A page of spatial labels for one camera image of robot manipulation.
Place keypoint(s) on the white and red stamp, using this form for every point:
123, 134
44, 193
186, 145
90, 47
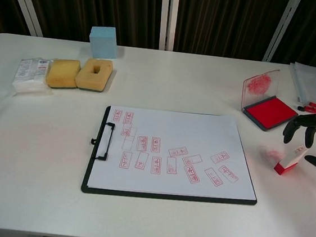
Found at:
287, 163

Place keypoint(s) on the red pen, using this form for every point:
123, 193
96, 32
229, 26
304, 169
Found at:
313, 106

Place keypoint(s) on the red ink pad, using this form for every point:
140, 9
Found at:
271, 112

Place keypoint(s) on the dark pleated curtain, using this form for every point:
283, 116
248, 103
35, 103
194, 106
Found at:
224, 20

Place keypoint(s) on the light blue foam block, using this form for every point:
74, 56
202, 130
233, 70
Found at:
103, 43

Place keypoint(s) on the yellow sponge with rectangular hole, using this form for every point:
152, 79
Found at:
89, 81

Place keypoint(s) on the black clipboard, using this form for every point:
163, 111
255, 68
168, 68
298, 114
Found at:
85, 179

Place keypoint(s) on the solid yellow sponge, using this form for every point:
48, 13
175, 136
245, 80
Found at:
62, 73

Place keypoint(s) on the white tissue packet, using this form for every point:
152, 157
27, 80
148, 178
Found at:
28, 76

